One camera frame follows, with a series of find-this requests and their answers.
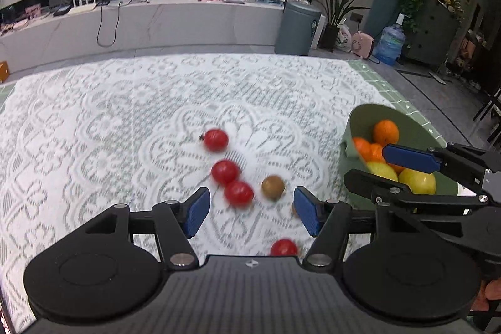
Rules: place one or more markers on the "blue water bottle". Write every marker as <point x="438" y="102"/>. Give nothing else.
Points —
<point x="390" y="44"/>

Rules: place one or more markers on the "red cherry tomato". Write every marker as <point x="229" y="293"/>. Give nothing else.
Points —
<point x="215" y="140"/>
<point x="284" y="248"/>
<point x="238" y="193"/>
<point x="225" y="172"/>

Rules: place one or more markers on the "white lace tablecloth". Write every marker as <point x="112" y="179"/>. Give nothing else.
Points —
<point x="117" y="103"/>

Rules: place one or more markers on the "brown kiwi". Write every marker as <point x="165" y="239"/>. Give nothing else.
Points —
<point x="273" y="188"/>

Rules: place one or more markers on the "white plastic bag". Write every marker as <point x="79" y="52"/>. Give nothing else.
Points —
<point x="343" y="38"/>

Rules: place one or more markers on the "long-leaf potted plant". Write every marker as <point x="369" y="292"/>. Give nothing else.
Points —
<point x="332" y="9"/>

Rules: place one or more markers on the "green grid tablecloth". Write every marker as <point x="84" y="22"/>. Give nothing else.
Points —
<point x="375" y="79"/>

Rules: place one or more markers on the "yellow-green apple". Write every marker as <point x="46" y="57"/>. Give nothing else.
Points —
<point x="417" y="181"/>
<point x="381" y="171"/>

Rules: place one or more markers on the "dark green cabinet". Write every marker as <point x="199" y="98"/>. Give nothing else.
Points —
<point x="430" y="36"/>

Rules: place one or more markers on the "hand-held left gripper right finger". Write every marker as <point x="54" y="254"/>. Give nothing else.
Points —
<point x="307" y="210"/>

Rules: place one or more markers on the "white marble media console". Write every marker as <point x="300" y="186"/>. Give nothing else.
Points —
<point x="176" y="21"/>

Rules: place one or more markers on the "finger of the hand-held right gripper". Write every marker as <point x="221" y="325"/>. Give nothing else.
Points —
<point x="391" y="191"/>
<point x="411" y="158"/>

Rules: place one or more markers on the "black chair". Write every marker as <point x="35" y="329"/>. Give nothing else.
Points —
<point x="494" y="111"/>

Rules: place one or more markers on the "orange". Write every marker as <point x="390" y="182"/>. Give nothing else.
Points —
<point x="396" y="168"/>
<point x="385" y="132"/>
<point x="361" y="148"/>
<point x="376" y="154"/>

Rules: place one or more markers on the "green colander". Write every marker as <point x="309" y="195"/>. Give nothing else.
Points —
<point x="368" y="118"/>

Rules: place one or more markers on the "grey trash bin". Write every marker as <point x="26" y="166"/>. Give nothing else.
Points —
<point x="295" y="28"/>

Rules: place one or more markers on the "orange box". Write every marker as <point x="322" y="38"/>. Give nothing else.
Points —
<point x="4" y="72"/>

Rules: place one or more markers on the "pink card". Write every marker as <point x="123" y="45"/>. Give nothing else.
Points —
<point x="33" y="11"/>

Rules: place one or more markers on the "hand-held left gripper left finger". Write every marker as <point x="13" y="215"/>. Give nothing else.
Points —
<point x="197" y="212"/>

